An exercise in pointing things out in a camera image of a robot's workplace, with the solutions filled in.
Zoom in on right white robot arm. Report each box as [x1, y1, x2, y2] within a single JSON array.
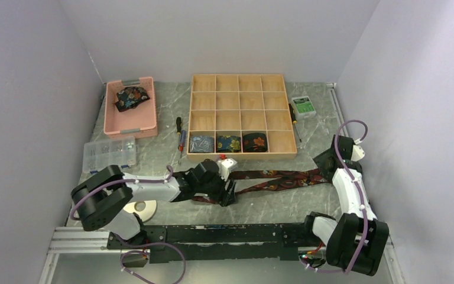
[[302, 135, 390, 276]]

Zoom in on blue red screwdriver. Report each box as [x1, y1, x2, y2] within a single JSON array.
[[177, 130, 187, 165]]

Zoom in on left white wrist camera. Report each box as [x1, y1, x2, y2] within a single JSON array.
[[216, 158, 238, 181]]

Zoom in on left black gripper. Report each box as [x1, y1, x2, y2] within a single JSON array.
[[196, 170, 236, 206]]

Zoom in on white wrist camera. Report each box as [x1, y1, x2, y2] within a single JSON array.
[[351, 145, 365, 162], [216, 158, 238, 181]]

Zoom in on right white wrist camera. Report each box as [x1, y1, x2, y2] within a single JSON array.
[[351, 145, 365, 162]]

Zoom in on navy yellow rolled tie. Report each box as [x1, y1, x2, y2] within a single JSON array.
[[216, 135, 242, 153]]

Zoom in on blue grey rolled tie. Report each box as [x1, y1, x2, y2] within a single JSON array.
[[189, 135, 215, 153]]

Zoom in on dark red floral tie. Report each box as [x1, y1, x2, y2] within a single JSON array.
[[173, 169, 329, 206]]

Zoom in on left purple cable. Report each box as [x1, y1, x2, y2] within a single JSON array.
[[119, 242, 187, 284]]

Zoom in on green white small box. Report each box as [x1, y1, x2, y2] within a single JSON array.
[[290, 95, 316, 121]]

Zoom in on wooden compartment tray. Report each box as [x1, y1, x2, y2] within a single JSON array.
[[186, 74, 297, 161]]

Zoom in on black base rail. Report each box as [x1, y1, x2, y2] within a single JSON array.
[[106, 223, 320, 264]]

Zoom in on clear plastic screw box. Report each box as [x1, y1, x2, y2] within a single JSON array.
[[82, 136, 137, 175]]

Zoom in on aluminium rail at right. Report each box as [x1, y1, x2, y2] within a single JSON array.
[[326, 83, 345, 125]]

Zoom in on white tape roll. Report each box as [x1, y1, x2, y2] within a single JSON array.
[[134, 200, 157, 222]]

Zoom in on black orange rolled tie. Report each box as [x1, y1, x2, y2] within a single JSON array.
[[242, 132, 268, 153]]

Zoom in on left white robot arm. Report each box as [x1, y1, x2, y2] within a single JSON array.
[[69, 158, 237, 249]]

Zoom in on black floral tie in basket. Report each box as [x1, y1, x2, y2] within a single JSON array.
[[115, 86, 150, 112]]

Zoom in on thin black yellow screwdriver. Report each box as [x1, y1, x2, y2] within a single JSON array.
[[288, 104, 302, 143]]

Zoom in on pink plastic basket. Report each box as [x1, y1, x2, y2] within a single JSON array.
[[103, 77, 158, 138]]

